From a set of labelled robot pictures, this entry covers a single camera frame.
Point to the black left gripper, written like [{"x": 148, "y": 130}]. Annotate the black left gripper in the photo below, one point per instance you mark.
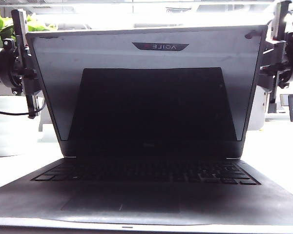
[{"x": 17, "y": 70}]

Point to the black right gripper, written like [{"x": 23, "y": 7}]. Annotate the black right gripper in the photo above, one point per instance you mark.
[{"x": 280, "y": 63}]

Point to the silver Dell laptop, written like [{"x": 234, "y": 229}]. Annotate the silver Dell laptop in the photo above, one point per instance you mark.
[{"x": 149, "y": 109}]

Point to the ceiling air vent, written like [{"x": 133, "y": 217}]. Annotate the ceiling air vent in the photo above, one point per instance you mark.
[{"x": 178, "y": 10}]

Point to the ceiling light strip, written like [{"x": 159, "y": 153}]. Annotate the ceiling light strip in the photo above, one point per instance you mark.
[{"x": 161, "y": 18}]

